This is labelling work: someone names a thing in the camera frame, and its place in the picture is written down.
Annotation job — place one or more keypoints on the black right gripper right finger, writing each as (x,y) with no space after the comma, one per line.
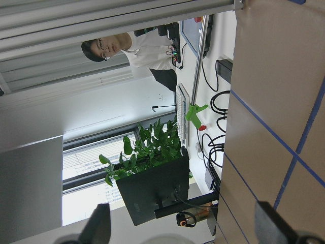
(270,227)

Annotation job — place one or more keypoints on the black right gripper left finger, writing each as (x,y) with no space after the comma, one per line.
(98,227)

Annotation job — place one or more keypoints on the black monitor back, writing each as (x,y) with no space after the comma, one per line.
(154,188)

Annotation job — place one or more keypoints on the black orange webcam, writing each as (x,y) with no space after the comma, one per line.
(186,219)

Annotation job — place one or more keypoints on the green leafy plant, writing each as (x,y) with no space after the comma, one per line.
(157,144)

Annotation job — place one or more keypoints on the metal reacher grabber tool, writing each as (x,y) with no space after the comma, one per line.
(194,109)

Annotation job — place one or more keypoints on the white keyboard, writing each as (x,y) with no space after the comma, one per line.
(182,107)

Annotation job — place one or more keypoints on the black power adapter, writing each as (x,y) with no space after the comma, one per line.
(224,69)

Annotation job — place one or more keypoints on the woman in white shirt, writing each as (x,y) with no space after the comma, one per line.
(149,50)

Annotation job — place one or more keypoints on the blue teach pendant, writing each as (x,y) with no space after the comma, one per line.
(191,31)

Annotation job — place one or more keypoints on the aluminium frame post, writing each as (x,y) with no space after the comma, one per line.
(29,27)

